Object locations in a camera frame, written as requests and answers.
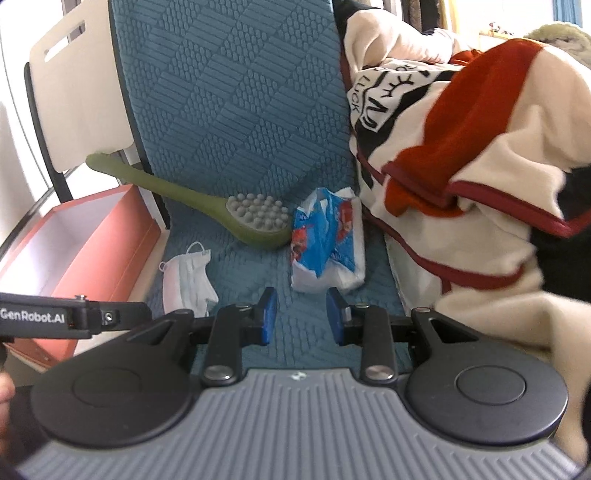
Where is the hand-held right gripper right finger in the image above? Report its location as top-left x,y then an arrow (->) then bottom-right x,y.
326,287 -> 478,387

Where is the green massage brush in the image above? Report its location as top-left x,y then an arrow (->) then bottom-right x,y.
86,154 -> 296,250

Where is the cream and red printed blanket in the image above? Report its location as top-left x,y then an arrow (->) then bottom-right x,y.
344,39 -> 591,462

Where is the white chair with black frame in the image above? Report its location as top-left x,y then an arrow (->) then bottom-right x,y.
23,0 -> 171,232

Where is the blue tissue pack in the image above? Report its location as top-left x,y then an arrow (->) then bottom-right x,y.
290,187 -> 366,294

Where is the red storage box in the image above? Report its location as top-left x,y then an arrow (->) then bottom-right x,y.
0,185 -> 162,370

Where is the white face mask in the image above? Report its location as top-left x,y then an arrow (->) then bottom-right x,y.
159,241 -> 219,318

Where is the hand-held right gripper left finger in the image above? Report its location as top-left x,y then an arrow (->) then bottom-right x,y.
126,287 -> 279,387

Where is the green fluffy cloth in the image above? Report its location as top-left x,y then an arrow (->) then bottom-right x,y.
526,23 -> 591,63

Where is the pale pink cloth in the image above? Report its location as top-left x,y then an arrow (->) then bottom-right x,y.
342,14 -> 462,84

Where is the blue textured mat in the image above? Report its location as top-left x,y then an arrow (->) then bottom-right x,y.
108,0 -> 402,370

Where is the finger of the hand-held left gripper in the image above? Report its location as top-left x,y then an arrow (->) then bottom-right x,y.
88,301 -> 154,335

